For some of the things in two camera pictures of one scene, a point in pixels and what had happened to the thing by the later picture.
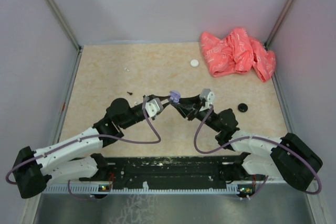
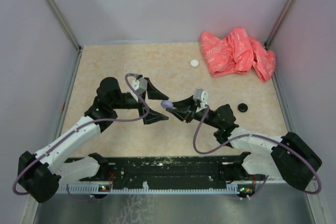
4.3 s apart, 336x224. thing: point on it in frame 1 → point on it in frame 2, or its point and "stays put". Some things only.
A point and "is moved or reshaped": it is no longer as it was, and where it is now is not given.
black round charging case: (242, 107) stays put
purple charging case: (175, 96) is moved or reshaped
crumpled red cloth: (239, 52) stays put
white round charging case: (194, 63) stays put
